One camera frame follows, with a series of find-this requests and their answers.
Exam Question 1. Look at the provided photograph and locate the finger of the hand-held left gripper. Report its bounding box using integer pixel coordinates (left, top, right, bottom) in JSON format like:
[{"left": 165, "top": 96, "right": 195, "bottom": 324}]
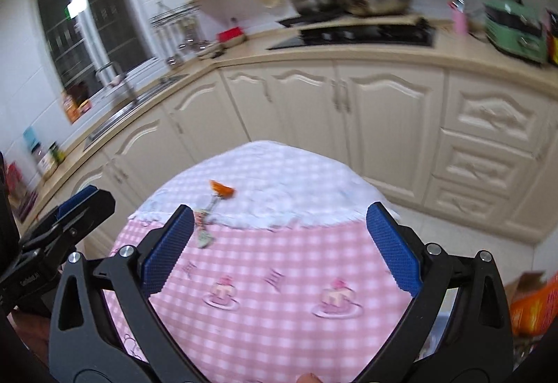
[
  {"left": 20, "top": 190, "right": 116, "bottom": 262},
  {"left": 44, "top": 185, "right": 99, "bottom": 227}
]

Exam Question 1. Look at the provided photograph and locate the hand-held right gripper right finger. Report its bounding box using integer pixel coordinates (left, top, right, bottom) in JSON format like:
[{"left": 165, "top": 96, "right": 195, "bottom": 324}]
[{"left": 357, "top": 201, "right": 513, "bottom": 383}]

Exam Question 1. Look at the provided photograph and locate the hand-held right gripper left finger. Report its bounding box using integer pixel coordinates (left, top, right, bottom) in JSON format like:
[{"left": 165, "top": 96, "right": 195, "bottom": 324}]
[{"left": 49, "top": 204, "right": 199, "bottom": 383}]

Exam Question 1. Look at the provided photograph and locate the small orange wrapper piece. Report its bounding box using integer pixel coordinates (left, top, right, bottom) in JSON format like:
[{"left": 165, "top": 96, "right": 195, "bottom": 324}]
[{"left": 209, "top": 179, "right": 236, "bottom": 198}]

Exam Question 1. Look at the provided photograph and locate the seasoning jar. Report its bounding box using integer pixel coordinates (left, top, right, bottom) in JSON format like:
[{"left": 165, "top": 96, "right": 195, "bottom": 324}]
[{"left": 35, "top": 143, "right": 67, "bottom": 180}]

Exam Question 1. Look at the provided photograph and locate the red packet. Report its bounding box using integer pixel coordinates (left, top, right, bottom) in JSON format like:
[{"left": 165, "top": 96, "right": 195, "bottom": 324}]
[{"left": 4, "top": 161, "right": 28, "bottom": 210}]

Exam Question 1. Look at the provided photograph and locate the blue container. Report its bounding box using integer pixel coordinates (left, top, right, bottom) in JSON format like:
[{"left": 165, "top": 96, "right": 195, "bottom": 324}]
[{"left": 23, "top": 127, "right": 43, "bottom": 154}]

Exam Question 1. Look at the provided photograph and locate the carved cream cabinet drawer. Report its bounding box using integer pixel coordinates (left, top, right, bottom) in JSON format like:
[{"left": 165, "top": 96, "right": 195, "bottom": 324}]
[
  {"left": 435, "top": 129, "right": 542, "bottom": 186},
  {"left": 424, "top": 179, "right": 520, "bottom": 228},
  {"left": 444, "top": 73, "right": 553, "bottom": 140}
]

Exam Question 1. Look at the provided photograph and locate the orange box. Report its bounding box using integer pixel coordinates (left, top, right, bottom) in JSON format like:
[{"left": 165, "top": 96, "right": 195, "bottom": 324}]
[{"left": 60, "top": 88, "right": 93, "bottom": 123}]

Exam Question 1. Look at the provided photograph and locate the pink checked tablecloth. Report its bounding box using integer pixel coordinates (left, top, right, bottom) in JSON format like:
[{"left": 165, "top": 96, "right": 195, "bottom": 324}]
[{"left": 102, "top": 140, "right": 421, "bottom": 383}]

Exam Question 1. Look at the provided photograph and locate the steel kitchen sink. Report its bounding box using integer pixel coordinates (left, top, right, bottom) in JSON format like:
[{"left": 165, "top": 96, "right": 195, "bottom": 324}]
[{"left": 83, "top": 74, "right": 189, "bottom": 151}]

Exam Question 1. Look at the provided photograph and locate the steel faucet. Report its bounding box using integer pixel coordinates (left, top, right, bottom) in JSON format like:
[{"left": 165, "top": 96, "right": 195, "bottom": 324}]
[{"left": 96, "top": 63, "right": 139, "bottom": 106}]

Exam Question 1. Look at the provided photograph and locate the orange snack packet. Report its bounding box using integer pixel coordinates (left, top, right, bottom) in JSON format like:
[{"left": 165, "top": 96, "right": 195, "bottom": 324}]
[{"left": 509, "top": 274, "right": 558, "bottom": 339}]

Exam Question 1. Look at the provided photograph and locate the cream kitchen base cabinet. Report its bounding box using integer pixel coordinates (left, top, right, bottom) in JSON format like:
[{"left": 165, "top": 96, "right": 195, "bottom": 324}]
[{"left": 17, "top": 28, "right": 558, "bottom": 245}]

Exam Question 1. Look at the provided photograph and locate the kitchen window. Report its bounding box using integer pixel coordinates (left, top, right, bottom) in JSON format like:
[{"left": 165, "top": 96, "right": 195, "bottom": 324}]
[{"left": 32, "top": 0, "right": 163, "bottom": 95}]

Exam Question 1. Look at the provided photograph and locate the metal dish rack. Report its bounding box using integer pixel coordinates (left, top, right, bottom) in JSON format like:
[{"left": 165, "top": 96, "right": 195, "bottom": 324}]
[{"left": 149, "top": 2, "right": 211, "bottom": 67}]

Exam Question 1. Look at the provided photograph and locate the black gas stove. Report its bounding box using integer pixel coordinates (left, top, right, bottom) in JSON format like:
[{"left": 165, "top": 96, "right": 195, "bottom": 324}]
[{"left": 267, "top": 23, "right": 437, "bottom": 51}]

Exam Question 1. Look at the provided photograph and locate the red kitchen container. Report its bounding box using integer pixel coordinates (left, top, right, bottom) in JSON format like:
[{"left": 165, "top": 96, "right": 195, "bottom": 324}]
[{"left": 216, "top": 18, "right": 246, "bottom": 47}]

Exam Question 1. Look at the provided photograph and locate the pink utensil holder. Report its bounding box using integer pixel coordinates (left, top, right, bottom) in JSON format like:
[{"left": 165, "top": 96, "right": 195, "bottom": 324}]
[{"left": 449, "top": 0, "right": 470, "bottom": 36}]

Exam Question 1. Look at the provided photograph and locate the green countertop appliance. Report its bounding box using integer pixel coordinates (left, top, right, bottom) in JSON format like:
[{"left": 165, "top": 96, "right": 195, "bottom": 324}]
[{"left": 483, "top": 0, "right": 549, "bottom": 64}]

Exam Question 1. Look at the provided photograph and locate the dark soy sauce bottle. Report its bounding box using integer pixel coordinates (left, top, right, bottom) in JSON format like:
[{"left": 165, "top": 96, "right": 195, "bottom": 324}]
[{"left": 545, "top": 9, "right": 558, "bottom": 67}]

